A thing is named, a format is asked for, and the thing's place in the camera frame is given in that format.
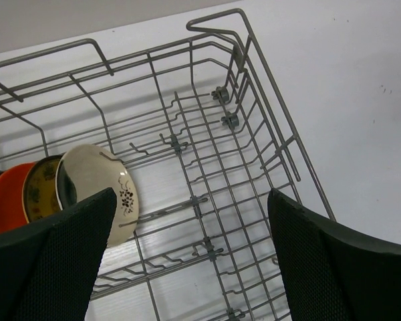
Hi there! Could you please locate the orange plastic plate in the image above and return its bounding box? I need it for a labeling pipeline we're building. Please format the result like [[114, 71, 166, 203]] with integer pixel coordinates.
[[0, 163, 35, 234]]

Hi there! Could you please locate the grey wire dish rack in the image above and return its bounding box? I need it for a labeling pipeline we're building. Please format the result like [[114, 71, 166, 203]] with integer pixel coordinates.
[[0, 8, 333, 320]]

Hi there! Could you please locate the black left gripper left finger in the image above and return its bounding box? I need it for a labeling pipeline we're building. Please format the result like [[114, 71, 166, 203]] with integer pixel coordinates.
[[0, 188, 116, 320]]

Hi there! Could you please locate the cream plate with black mark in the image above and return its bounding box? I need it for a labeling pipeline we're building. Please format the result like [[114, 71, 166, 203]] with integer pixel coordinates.
[[55, 144, 140, 247]]

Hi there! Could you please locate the yellow patterned plate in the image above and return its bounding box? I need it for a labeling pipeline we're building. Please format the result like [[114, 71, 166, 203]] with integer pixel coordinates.
[[22, 154, 62, 223]]

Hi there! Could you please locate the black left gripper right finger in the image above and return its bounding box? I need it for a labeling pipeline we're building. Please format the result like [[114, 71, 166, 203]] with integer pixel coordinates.
[[267, 189, 401, 320]]

